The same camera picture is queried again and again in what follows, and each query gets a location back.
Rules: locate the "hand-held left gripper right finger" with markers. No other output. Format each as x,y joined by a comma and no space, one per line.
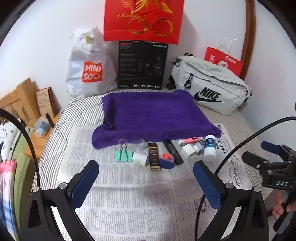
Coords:
208,185

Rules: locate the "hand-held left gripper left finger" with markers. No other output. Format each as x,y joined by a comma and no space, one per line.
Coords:
84,183

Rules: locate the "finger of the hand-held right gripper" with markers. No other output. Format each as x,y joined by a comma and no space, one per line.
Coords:
252,158
269,147

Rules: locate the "white and blue bottle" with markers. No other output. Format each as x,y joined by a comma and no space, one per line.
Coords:
210,148

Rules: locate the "small white cap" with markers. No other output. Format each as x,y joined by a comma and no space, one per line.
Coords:
198,147

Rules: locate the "white charger plug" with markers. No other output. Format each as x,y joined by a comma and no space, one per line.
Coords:
187,151

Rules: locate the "green binder clip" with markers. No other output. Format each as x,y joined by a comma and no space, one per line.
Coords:
122,155

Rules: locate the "blue and orange sharpener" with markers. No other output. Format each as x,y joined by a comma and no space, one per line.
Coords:
167,161

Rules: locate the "pink highlighter pen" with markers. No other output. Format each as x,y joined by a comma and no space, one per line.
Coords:
192,140

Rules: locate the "black rectangular tube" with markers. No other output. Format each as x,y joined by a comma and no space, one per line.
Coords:
172,150

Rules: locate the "white tape roll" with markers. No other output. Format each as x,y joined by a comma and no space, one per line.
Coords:
140,158

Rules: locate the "dark gold chocolate bar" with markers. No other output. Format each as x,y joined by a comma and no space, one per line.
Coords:
153,157

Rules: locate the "clear plastic cap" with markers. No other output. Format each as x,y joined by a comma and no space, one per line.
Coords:
140,143

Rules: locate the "person's right hand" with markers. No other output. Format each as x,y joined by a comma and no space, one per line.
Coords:
278,206

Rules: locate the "newspaper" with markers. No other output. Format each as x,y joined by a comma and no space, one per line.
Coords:
138,204

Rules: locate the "wooden bedside table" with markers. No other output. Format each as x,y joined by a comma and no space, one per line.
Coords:
34,146

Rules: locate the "green cloth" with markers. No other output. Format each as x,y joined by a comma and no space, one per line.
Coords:
22,176

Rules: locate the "clear plastic box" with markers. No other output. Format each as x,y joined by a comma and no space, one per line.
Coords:
41,127

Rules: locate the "black stick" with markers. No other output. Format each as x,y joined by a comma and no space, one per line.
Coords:
49,120

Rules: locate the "pink and white cloth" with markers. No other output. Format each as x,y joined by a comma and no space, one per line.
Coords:
7,185

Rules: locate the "white dotted cloth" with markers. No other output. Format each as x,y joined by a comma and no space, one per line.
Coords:
9,136

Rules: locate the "patterned notebook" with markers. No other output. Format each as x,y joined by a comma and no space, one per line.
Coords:
45,102

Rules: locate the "grey waist bag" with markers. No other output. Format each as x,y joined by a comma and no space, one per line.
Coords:
208,78

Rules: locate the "purple towel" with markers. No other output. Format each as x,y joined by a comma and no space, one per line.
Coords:
152,111

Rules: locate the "white plastic shopping bag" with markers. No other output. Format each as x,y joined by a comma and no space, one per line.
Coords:
90,58

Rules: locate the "black headphone box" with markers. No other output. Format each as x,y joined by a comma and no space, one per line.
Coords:
138,67

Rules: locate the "red gift bag gold print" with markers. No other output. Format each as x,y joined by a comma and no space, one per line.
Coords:
143,23

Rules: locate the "brown wooden frame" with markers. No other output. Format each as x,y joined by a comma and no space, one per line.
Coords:
251,27

